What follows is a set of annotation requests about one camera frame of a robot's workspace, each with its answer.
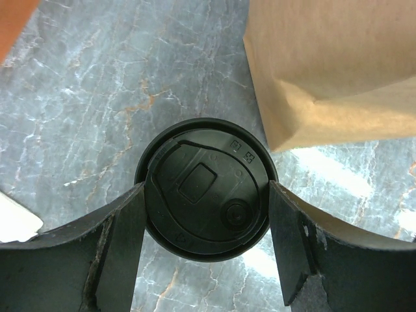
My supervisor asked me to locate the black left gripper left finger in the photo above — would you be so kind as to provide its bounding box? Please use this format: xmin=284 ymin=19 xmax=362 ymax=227
xmin=1 ymin=183 xmax=146 ymax=311

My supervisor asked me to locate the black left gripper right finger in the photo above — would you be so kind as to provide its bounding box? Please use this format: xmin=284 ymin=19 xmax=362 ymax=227
xmin=269 ymin=181 xmax=415 ymax=311

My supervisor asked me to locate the black plastic cup lid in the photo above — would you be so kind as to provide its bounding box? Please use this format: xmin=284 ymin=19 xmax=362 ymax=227
xmin=135 ymin=118 xmax=278 ymax=262

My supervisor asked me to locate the brown paper bag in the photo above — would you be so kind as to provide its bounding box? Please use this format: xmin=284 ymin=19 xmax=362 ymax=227
xmin=243 ymin=1 xmax=415 ymax=151

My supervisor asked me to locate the white wrapped straw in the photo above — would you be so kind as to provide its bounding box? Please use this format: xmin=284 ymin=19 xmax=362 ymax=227
xmin=0 ymin=192 xmax=44 ymax=243

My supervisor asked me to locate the orange compartment tray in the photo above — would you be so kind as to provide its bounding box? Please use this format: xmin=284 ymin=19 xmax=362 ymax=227
xmin=0 ymin=0 xmax=40 ymax=63

